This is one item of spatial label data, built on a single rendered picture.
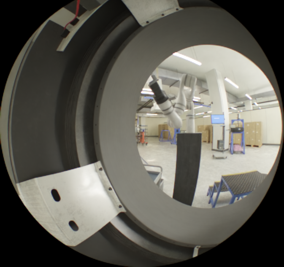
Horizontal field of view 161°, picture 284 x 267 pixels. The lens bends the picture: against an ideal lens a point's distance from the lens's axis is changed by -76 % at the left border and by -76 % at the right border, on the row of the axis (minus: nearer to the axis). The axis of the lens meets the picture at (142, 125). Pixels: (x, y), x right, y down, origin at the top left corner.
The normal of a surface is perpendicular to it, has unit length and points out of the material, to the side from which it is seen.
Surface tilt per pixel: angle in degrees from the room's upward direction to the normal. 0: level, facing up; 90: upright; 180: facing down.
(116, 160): 74
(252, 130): 90
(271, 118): 90
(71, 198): 63
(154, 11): 153
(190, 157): 90
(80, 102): 97
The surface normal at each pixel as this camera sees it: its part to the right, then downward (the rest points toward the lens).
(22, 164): 0.89, -0.22
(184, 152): -0.57, -0.03
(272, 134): -0.97, 0.00
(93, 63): 0.83, 0.40
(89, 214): 0.80, -0.48
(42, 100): 0.90, 0.13
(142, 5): 0.40, 0.88
